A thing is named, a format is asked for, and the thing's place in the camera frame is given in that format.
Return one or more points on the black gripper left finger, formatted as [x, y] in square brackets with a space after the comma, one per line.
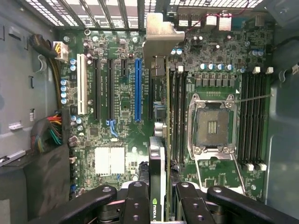
[136, 205]

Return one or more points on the silver chipset heatsink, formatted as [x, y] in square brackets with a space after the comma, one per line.
[109, 161]

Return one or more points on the thin metal locking lever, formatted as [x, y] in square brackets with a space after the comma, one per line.
[254, 98]

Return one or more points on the CPU socket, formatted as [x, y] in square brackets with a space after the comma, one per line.
[212, 127]

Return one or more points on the green motherboard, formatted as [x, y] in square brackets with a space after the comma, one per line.
[130, 98]

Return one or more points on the blue slot latch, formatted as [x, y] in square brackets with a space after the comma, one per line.
[112, 127]

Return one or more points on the blue expansion slot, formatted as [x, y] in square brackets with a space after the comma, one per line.
[138, 88]

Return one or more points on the long black expansion slot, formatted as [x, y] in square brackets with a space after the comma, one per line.
[111, 88]
[97, 88]
[151, 98]

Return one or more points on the black open PC case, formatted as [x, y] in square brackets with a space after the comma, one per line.
[285, 144]

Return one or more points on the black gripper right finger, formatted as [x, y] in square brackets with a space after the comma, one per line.
[194, 205]

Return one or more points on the metal socket cover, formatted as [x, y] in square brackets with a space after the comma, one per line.
[213, 156]

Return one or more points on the grey power supply unit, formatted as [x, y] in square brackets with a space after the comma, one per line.
[18, 93]

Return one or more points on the white expansion slot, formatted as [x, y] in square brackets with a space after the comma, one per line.
[82, 84]

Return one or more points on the black RAM slot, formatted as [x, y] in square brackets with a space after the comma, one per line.
[172, 116]
[242, 116]
[255, 116]
[183, 116]
[248, 116]
[177, 116]

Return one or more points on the black plastic shroud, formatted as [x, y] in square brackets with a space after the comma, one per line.
[46, 182]

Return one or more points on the short black expansion slot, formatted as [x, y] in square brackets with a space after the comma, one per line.
[124, 67]

